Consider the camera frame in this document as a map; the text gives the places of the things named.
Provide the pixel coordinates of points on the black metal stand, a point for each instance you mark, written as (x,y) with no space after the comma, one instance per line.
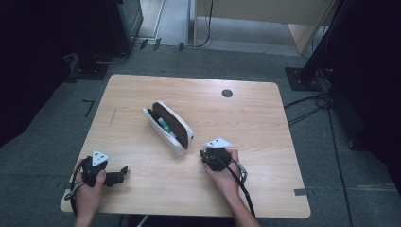
(318,56)

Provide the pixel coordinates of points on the light wooden desk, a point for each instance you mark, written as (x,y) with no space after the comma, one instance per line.
(268,11)

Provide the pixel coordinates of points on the dark round table grommet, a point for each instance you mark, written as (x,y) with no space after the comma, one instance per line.
(227,93)

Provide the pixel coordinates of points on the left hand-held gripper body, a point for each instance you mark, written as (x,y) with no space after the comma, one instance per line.
(94,168)

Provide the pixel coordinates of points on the black cabinet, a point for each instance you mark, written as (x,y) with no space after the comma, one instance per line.
(126,22)

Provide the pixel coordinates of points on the white pencil case brown lining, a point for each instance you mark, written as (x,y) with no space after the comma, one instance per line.
(171,129)

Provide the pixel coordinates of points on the green and white glue stick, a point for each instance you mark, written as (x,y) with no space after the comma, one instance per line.
(164,125)

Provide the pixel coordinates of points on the dark curtain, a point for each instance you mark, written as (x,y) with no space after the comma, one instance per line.
(372,78)
(28,63)

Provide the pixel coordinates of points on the person's right hand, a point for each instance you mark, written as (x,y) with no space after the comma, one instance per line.
(225,179)

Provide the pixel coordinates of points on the grey tape piece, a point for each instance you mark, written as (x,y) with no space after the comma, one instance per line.
(300,192)

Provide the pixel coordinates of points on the black floor tape strip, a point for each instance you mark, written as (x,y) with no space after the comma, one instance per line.
(181,46)

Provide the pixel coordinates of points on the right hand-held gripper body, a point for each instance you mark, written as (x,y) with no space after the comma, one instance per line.
(217,156)

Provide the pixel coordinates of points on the person's left hand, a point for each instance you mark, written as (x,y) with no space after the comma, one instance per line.
(88,198)

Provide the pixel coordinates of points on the black stand base plate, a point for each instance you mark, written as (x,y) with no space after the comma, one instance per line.
(90,71)

